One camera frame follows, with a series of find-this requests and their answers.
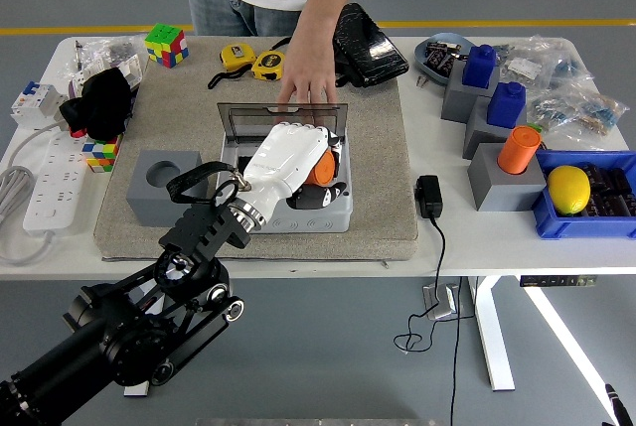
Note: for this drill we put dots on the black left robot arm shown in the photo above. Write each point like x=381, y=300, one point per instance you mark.
x=124, y=326

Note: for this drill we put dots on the small green object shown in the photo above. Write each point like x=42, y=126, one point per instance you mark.
x=535, y=126

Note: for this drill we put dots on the blue block battery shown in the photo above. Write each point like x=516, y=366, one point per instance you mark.
x=479, y=68
x=506, y=108

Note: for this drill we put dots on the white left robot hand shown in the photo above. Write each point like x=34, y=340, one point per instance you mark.
x=288, y=158

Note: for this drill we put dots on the grey block with round hole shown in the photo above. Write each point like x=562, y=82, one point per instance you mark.
x=149, y=202

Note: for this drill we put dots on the grey-brown mat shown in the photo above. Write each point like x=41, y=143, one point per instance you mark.
x=372, y=173

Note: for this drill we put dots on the blue-grey dish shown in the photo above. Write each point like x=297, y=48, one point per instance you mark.
x=422, y=63

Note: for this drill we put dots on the black glove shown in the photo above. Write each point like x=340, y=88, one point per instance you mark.
x=104, y=103

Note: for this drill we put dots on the white table leg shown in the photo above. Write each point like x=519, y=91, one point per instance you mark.
x=136, y=388
x=492, y=336

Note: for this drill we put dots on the clear bag of small hardware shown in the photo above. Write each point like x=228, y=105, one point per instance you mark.
x=111, y=48

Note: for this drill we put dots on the yellow lemon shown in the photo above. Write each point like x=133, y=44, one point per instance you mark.
x=569, y=190

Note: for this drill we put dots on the white power strip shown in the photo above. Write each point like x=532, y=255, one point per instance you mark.
x=54, y=183

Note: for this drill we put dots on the small black capacitor pile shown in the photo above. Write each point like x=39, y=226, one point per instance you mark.
x=437, y=56

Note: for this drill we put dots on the rubik's cube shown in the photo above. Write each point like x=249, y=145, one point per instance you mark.
x=166, y=46
x=102, y=155

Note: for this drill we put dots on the white blue circuit breaker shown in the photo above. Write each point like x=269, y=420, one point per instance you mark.
x=30, y=105

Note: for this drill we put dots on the shiny black pouch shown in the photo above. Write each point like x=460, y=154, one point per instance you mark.
x=372, y=48

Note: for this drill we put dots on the purple white small packet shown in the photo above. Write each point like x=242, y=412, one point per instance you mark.
x=75, y=88

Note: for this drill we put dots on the smoky transparent box lid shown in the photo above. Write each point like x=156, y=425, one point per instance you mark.
x=243, y=120

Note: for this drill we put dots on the grey block holder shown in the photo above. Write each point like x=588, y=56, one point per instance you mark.
x=457, y=98
x=497, y=190
x=479, y=135

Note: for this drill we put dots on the silver metal bracket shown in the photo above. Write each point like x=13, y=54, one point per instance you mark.
x=439, y=304

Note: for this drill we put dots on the blue plastic bin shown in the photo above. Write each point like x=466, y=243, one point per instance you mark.
x=571, y=228

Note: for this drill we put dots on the black table control panel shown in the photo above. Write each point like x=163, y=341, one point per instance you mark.
x=556, y=280

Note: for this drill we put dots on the orange cylinder battery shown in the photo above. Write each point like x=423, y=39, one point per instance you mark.
x=320, y=170
x=517, y=153

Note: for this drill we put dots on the person's left hand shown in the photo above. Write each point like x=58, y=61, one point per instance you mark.
x=310, y=78

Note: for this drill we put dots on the thin metal rod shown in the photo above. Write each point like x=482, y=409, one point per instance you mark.
x=78, y=53

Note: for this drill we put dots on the small white socket box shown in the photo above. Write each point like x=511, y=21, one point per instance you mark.
x=133, y=68

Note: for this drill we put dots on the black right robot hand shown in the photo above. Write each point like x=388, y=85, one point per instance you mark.
x=616, y=406

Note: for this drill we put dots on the black power adapter plug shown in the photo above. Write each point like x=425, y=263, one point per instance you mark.
x=428, y=197

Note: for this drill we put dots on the grey electrical enclosure box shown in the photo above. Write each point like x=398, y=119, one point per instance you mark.
x=308, y=225

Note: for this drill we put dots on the clear bag with white label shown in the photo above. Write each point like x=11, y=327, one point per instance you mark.
x=522, y=67

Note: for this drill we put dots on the clear bag of blue parts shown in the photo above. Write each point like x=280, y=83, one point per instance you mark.
x=566, y=68

